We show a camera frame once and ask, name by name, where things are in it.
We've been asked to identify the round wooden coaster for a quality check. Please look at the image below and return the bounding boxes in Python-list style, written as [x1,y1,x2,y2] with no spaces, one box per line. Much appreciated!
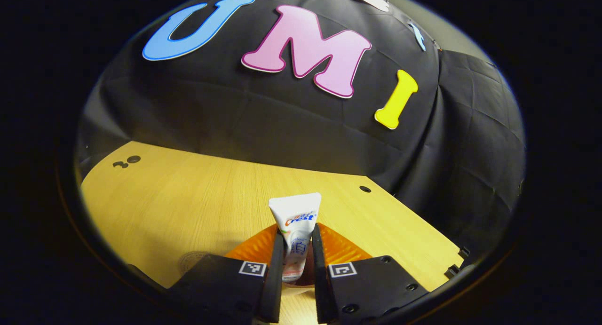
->
[180,251,212,274]

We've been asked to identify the wooden desktop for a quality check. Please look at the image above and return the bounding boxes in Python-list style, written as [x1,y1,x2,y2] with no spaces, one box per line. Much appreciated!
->
[79,141,465,325]

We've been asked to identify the black backdrop cloth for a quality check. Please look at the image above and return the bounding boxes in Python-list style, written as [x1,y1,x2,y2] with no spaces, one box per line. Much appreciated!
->
[74,0,526,262]

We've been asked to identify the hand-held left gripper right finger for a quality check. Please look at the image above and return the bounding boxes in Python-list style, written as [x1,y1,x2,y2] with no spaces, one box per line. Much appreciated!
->
[311,223,430,325]

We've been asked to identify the white toothpaste tube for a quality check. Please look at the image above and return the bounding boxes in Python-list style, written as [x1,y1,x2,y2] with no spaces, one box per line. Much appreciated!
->
[268,192,323,283]

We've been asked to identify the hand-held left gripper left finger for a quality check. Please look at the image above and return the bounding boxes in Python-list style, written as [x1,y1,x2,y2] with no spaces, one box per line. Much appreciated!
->
[167,224,285,324]

